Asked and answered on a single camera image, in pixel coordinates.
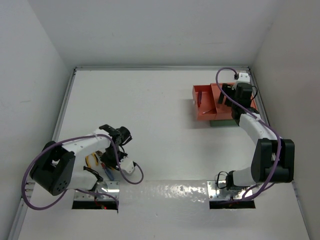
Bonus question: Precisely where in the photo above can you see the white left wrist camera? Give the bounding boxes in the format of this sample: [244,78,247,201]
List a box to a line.
[119,158,135,175]

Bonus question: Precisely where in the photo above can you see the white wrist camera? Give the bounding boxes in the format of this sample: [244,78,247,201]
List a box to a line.
[233,72,251,88]
[119,158,135,175]

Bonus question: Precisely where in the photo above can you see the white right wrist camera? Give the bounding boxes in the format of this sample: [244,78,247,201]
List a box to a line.
[233,72,251,88]

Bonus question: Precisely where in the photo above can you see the blue handled screwdriver bottom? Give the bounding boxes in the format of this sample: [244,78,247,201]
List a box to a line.
[100,162,115,181]

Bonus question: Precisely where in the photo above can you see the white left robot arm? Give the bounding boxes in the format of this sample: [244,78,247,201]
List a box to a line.
[29,124,135,196]

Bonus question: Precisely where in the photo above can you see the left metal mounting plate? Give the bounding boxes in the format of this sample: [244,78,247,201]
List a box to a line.
[73,181,120,202]

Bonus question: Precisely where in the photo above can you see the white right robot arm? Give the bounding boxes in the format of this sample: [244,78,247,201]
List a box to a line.
[218,83,295,191]

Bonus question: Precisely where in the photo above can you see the salmon drawer box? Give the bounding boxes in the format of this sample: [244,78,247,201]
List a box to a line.
[211,82,257,121]

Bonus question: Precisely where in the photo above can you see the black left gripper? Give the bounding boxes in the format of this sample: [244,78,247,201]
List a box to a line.
[100,146,128,170]

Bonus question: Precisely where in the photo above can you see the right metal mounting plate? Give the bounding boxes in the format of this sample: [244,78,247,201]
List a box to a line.
[207,180,248,202]

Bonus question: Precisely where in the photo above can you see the salmon pull-out drawer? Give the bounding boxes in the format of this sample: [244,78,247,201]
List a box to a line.
[192,84,214,121]

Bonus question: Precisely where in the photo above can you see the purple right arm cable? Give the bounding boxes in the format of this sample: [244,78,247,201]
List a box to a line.
[216,67,282,202]

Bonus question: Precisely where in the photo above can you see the blue handled screwdriver top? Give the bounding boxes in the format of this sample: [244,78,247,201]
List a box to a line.
[197,90,203,109]

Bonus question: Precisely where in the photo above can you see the green drawer box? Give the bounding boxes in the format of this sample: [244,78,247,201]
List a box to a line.
[209,119,238,127]

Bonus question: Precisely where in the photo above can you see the metal mounting plate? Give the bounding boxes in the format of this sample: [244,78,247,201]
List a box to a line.
[207,180,248,202]
[73,181,120,202]

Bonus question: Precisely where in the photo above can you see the yellow handled long-nose pliers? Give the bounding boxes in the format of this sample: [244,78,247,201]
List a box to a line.
[85,153,99,168]

